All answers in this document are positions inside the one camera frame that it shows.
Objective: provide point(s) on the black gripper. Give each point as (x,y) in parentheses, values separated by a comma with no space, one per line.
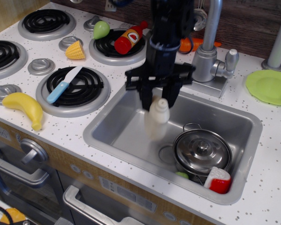
(159,70)

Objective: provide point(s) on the cream detergent bottle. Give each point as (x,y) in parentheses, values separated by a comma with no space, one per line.
(156,119)

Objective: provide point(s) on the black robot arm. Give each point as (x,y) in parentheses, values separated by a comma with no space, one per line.
(173,20)

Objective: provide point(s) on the silver sink basin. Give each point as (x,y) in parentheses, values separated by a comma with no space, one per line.
(119,130)

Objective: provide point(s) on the silver faucet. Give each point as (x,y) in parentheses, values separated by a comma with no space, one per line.
(211,74)

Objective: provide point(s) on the orange toy carrot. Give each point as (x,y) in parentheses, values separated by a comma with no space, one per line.
(187,45)

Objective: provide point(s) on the red ketchup bottle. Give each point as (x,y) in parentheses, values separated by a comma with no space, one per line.
(130,38)

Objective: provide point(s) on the front right stove burner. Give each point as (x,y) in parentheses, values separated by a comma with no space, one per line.
(86,93)

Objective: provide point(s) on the stove burner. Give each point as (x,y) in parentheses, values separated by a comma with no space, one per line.
(46,25)
(13,58)
(103,50)
(86,93)

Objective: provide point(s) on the back right stove burner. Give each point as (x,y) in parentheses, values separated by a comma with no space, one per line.
(103,50)

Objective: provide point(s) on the steel pot with lid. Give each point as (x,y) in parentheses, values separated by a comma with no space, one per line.
(197,151)

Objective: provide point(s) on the green toy pear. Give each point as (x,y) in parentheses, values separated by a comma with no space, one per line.
(101,29)

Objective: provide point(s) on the small green toy piece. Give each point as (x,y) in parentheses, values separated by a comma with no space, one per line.
(182,174)

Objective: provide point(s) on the hanging silver ladle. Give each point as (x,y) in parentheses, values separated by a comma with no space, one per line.
(200,16)

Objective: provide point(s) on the yellow toy corn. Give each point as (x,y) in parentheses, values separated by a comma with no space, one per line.
(75,51)

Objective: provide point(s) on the silver stove knob back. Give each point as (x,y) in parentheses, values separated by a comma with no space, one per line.
(90,24)

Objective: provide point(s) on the silver stove knob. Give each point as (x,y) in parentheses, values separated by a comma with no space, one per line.
(41,67)
(67,41)
(90,24)
(7,89)

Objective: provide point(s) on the hanging silver spatula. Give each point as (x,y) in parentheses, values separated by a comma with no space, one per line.
(109,6)

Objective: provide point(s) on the silver stove knob upper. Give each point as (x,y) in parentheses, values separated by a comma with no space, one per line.
(67,41)

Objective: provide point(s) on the red white cheese wedge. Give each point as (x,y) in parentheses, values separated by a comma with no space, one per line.
(218,180)

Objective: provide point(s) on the green plastic plate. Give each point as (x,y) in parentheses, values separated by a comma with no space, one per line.
(265,85)

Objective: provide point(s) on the silver stove knob middle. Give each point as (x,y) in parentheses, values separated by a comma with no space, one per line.
(41,67)

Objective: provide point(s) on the yellow toy banana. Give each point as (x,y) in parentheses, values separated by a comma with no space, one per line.
(26,104)

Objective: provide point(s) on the grey support pole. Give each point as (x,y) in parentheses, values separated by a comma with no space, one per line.
(273,62)

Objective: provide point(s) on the back left stove burner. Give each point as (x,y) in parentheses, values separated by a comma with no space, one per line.
(46,25)

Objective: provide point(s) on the silver oven dial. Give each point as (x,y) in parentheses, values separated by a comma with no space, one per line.
(33,151)

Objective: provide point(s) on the front left stove burner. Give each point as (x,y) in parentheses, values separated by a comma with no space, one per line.
(13,58)

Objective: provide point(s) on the silver stove knob front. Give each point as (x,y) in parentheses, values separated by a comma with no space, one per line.
(7,89)

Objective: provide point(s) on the yellow object bottom left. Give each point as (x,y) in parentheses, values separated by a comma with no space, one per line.
(15,214)

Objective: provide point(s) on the blue handled toy knife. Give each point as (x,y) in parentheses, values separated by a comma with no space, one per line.
(62,86)

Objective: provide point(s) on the silver oven door handle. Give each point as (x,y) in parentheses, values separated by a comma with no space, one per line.
(35,180)

